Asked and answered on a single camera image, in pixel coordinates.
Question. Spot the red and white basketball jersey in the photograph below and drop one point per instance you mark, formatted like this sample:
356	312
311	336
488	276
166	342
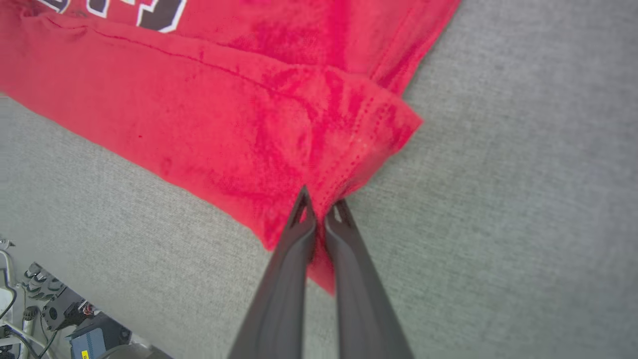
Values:
199	124

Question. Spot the blue electronics box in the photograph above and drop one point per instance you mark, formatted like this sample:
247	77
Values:
99	339

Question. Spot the black motor unit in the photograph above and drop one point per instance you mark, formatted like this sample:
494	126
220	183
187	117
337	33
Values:
62	311

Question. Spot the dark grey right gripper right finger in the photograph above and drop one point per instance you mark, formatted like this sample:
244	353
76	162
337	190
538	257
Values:
359	299

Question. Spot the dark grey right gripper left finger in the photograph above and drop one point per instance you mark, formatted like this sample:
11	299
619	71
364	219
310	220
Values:
284	299

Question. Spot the grey fabric sofa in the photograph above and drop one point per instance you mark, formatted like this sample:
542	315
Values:
498	199

